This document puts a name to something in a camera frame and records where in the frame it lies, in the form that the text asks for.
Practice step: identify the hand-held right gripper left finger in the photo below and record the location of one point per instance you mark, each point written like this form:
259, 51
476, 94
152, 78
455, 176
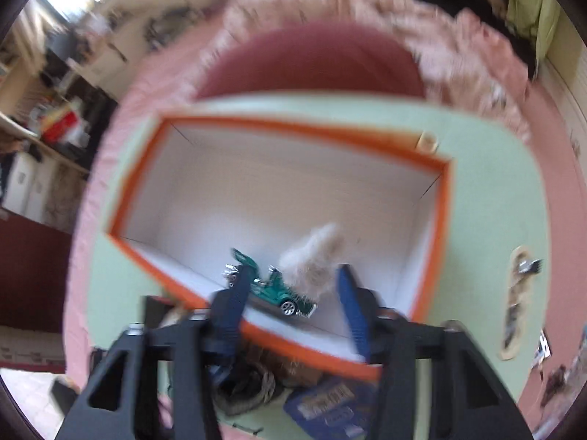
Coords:
236, 293

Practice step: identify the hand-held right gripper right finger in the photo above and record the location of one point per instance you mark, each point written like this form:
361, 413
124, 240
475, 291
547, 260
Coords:
353, 311

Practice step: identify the green toy car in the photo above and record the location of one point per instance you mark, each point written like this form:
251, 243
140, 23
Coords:
275, 291

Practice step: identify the white fluffy pom-pom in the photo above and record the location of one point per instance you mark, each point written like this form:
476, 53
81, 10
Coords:
312, 256

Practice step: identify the orange cardboard box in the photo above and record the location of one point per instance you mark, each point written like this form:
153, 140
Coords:
284, 183

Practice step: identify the green cartoon desk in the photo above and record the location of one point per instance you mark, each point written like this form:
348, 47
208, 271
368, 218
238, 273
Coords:
486, 238

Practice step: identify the crumpled paper scraps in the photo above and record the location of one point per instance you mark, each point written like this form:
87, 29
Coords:
511, 316

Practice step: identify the silver foil wrapper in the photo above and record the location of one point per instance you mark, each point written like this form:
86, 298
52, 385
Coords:
529, 266

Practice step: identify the small beige cap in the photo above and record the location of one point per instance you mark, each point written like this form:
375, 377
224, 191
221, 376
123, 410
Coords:
426, 142

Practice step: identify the dark red door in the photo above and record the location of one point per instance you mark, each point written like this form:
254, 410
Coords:
32, 275

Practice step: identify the red package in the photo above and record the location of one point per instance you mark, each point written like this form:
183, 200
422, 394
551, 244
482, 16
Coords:
59, 126

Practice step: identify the pink pillow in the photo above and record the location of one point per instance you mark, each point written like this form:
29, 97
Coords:
312, 59

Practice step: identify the pink floral quilt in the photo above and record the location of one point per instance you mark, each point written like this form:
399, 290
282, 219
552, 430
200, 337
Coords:
458, 46

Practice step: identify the green curtain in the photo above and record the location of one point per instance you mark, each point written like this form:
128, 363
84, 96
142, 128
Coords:
536, 9

